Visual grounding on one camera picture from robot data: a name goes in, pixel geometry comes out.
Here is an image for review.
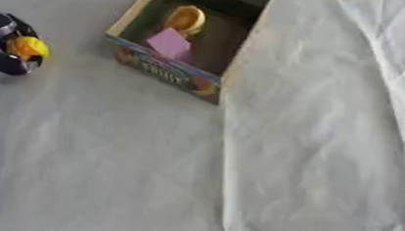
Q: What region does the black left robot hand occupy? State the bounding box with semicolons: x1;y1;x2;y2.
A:
0;12;49;78

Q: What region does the yellow toy fruit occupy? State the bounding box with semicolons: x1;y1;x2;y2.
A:
6;34;52;63

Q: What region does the tan cardboard box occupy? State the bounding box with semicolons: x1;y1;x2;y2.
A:
102;0;273;108

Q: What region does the pink cube block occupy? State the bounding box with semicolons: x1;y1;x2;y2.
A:
143;26;195;61

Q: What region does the orange toy fruit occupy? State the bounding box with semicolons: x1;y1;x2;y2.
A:
163;3;207;37

